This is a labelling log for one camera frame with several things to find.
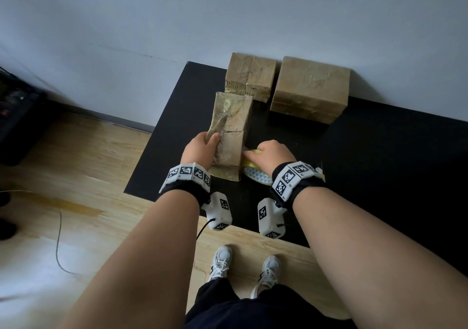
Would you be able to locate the small cardboard box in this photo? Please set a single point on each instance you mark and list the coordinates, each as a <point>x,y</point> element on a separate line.
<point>252,73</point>

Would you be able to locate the black bag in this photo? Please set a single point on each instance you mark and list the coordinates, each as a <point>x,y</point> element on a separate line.
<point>22,128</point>

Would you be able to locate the black yellow utility knife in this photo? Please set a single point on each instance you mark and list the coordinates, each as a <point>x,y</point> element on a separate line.
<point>321,175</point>

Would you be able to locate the person's left hand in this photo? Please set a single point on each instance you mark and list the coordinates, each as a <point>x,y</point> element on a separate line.
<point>199,149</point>

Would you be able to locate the person's right forearm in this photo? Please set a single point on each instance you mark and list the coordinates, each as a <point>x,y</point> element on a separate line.
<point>380,263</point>

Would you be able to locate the black marker wristband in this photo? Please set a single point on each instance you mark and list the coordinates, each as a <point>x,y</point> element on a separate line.
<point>184,182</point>
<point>294,184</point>

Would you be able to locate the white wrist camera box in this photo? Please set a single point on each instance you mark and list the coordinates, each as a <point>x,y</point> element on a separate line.
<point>271,219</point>
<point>218,212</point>

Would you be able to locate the wide cardboard box torn flap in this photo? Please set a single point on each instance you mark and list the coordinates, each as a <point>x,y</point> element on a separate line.
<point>234,117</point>

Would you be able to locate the white right sneaker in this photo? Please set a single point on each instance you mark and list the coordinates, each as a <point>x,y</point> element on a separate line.
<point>268,274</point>

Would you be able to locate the person's right hand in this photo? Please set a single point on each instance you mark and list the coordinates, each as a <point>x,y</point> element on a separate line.
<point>274,155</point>

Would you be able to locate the white sneaker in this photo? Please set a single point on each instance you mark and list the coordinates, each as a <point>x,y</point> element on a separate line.
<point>268,274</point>
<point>221,261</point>

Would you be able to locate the black shorts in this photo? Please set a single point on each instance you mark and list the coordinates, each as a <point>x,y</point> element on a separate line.
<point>263,310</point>

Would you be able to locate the white left sneaker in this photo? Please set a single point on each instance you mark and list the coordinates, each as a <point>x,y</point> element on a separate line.
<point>221,261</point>

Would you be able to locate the person's left forearm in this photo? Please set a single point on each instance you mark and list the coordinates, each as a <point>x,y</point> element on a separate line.
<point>139,266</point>

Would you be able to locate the tall cardboard box square hole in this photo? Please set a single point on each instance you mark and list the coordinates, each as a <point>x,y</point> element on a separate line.
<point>310,84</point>

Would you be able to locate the yellow tape roll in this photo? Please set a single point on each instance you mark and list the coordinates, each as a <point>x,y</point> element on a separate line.
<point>256,175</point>

